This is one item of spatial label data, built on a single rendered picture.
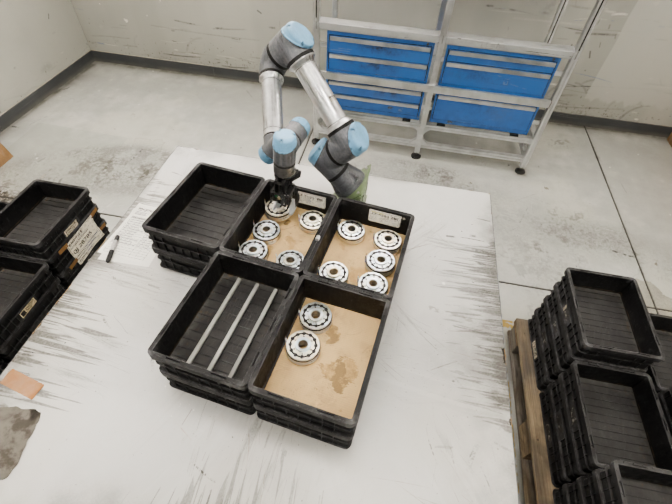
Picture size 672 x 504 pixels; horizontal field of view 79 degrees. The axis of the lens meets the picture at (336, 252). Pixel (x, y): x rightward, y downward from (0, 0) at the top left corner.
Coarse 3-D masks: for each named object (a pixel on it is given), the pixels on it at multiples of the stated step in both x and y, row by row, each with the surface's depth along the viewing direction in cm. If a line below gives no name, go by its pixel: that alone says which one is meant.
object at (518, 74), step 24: (456, 48) 264; (456, 72) 275; (480, 72) 272; (504, 72) 268; (528, 72) 266; (552, 72) 265; (456, 96) 288; (528, 96) 278; (432, 120) 305; (456, 120) 301; (480, 120) 297; (504, 120) 294; (528, 120) 290
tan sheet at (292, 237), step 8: (296, 208) 164; (264, 216) 160; (296, 216) 161; (280, 224) 158; (288, 224) 158; (296, 224) 158; (288, 232) 155; (296, 232) 155; (304, 232) 156; (248, 240) 152; (280, 240) 152; (288, 240) 153; (296, 240) 153; (304, 240) 153; (312, 240) 153; (272, 248) 150; (280, 248) 150; (288, 248) 150; (296, 248) 150; (304, 248) 150; (272, 256) 147; (304, 256) 148
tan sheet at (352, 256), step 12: (372, 228) 159; (336, 240) 154; (372, 240) 154; (336, 252) 150; (348, 252) 150; (360, 252) 150; (348, 264) 146; (360, 264) 146; (396, 264) 147; (348, 276) 143; (360, 276) 143
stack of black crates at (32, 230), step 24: (24, 192) 198; (48, 192) 209; (72, 192) 205; (0, 216) 188; (24, 216) 201; (48, 216) 202; (72, 216) 196; (96, 216) 212; (0, 240) 178; (24, 240) 191; (48, 240) 184; (48, 264) 186
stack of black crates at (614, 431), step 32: (576, 384) 157; (608, 384) 168; (640, 384) 163; (544, 416) 180; (576, 416) 154; (608, 416) 159; (640, 416) 160; (576, 448) 151; (608, 448) 152; (640, 448) 152
